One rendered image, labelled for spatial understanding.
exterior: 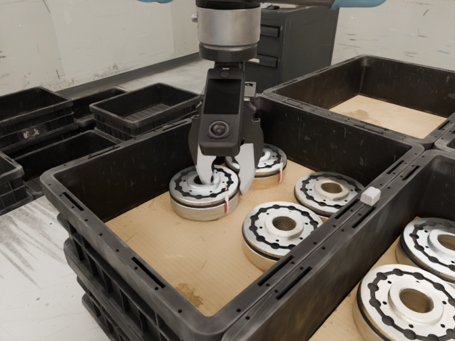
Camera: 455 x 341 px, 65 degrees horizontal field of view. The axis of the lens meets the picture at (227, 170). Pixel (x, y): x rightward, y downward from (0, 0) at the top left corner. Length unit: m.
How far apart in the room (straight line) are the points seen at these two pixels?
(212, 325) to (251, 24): 0.31
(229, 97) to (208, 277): 0.21
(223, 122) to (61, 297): 0.38
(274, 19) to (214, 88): 1.47
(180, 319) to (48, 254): 0.46
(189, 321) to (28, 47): 3.19
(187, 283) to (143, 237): 0.10
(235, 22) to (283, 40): 1.46
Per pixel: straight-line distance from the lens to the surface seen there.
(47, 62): 3.45
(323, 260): 0.32
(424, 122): 0.90
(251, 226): 0.45
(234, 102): 0.41
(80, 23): 3.56
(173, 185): 0.53
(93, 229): 0.36
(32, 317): 0.63
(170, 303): 0.29
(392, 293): 0.40
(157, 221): 0.51
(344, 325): 0.41
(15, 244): 0.76
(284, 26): 1.87
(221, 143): 0.38
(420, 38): 3.77
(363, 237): 0.39
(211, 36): 0.43
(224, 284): 0.43
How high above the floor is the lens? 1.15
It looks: 32 degrees down
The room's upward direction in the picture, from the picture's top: straight up
